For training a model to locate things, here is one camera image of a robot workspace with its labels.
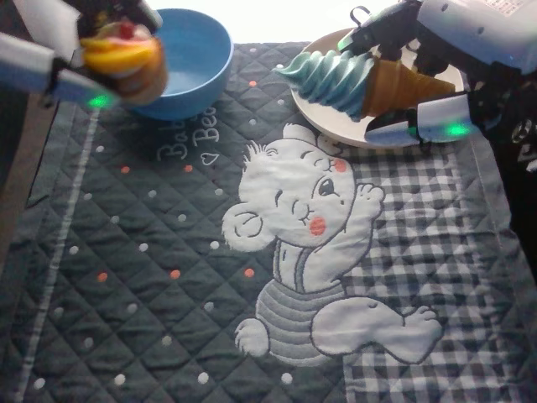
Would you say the toy blue ice cream cone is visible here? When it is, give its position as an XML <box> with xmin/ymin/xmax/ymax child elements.
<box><xmin>272</xmin><ymin>48</ymin><xmax>457</xmax><ymax>123</ymax></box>

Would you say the grey quilt with printed bear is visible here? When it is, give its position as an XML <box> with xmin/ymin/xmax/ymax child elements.
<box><xmin>0</xmin><ymin>41</ymin><xmax>537</xmax><ymax>403</ymax></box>

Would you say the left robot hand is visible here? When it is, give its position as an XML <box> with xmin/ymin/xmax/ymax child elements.
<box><xmin>0</xmin><ymin>0</ymin><xmax>164</xmax><ymax>113</ymax></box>

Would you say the white round plate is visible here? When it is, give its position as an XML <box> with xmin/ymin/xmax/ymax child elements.
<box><xmin>289</xmin><ymin>27</ymin><xmax>467</xmax><ymax>149</ymax></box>

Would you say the blue bowl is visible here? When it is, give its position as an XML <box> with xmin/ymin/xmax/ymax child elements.
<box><xmin>129</xmin><ymin>8</ymin><xmax>235</xmax><ymax>122</ymax></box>

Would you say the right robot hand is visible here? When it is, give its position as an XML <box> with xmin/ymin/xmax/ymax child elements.
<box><xmin>337</xmin><ymin>0</ymin><xmax>537</xmax><ymax>146</ymax></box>

